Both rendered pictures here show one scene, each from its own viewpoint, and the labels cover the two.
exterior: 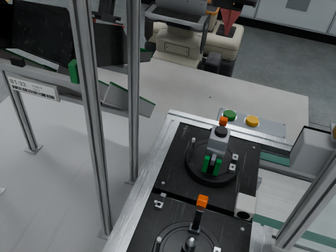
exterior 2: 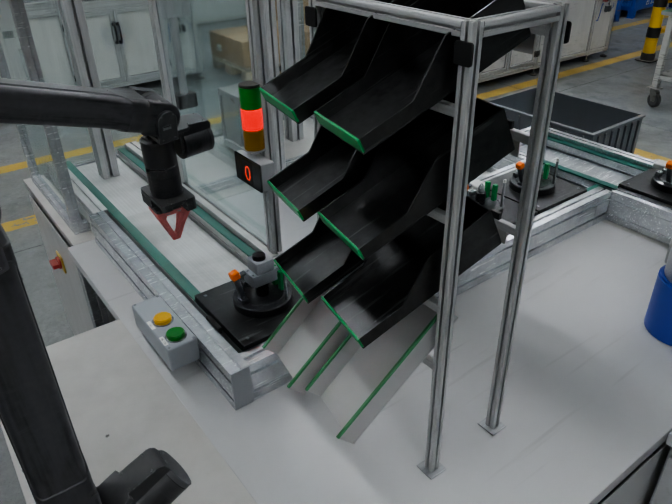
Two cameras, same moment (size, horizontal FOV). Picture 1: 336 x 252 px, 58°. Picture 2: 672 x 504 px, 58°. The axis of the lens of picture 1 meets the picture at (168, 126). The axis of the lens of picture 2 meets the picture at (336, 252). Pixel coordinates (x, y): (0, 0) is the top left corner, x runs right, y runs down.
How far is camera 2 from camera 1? 1.51 m
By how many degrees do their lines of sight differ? 96
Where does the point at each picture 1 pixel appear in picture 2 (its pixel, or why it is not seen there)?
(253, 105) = (73, 393)
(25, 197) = (456, 405)
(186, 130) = (248, 335)
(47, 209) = not seen: hidden behind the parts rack
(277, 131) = (154, 302)
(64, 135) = (379, 469)
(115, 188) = not seen: hidden behind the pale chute
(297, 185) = (198, 282)
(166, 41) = not seen: outside the picture
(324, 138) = (259, 159)
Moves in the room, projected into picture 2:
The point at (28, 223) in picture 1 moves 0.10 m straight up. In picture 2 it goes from (458, 379) to (462, 344)
